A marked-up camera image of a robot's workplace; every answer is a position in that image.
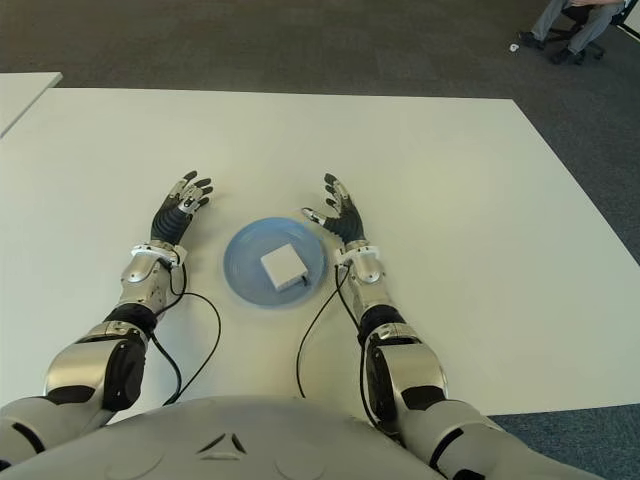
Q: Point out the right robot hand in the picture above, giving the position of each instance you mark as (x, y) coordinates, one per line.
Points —
(347, 222)

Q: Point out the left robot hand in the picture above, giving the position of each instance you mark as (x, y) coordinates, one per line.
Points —
(170, 222)

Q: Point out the white square charger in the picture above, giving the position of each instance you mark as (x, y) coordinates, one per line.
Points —
(282, 265)

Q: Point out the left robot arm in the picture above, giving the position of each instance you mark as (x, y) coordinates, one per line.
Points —
(85, 370)

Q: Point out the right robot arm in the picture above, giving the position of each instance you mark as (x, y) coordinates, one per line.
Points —
(405, 365)

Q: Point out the blue round plate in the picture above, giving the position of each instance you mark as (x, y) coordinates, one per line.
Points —
(245, 265)

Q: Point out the white side table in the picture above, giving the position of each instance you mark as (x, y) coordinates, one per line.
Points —
(20, 95)

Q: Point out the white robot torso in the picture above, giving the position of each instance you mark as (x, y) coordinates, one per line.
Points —
(275, 425)

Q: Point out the seated person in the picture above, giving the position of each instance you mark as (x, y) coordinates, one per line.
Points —
(545, 20)

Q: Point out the black office chair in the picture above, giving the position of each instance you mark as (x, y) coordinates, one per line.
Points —
(575, 14)

